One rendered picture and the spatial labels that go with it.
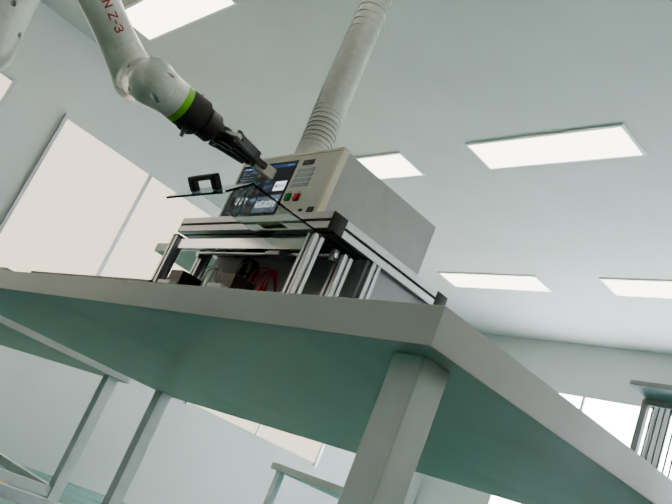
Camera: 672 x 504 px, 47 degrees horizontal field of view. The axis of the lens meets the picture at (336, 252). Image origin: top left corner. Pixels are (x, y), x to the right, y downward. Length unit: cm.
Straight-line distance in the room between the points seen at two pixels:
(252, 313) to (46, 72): 580
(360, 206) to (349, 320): 102
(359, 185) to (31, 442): 520
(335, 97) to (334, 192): 188
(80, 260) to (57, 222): 37
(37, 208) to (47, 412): 165
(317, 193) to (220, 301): 76
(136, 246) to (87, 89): 138
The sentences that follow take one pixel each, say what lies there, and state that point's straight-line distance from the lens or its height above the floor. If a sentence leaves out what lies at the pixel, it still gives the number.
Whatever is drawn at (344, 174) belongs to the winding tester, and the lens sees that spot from 193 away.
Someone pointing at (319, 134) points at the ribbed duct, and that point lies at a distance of 360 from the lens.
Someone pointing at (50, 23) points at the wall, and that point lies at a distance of 693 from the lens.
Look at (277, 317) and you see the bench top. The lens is 107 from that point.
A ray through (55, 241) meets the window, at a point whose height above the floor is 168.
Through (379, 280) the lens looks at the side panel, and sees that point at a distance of 187.
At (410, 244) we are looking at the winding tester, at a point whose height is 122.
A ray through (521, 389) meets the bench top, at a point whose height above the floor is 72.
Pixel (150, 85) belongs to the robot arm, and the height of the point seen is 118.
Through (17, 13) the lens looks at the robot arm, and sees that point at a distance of 159.
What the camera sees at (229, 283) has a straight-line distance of 182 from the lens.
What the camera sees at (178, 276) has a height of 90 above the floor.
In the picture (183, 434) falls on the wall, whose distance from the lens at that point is 742.
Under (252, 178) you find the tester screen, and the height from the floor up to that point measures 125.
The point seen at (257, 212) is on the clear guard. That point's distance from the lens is 181.
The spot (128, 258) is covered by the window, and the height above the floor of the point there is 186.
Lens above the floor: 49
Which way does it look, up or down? 18 degrees up
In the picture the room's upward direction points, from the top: 23 degrees clockwise
